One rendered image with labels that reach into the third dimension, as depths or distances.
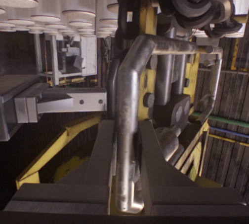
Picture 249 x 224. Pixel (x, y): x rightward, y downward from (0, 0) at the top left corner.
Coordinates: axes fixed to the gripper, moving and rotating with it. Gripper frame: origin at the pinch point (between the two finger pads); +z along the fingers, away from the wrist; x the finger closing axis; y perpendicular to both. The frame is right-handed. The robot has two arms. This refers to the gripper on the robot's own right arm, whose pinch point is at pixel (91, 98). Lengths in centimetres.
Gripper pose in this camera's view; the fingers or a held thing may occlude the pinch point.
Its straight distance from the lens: 25.0
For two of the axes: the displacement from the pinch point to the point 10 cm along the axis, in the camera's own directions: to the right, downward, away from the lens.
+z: 9.8, -0.2, 1.8
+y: 0.3, -9.6, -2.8
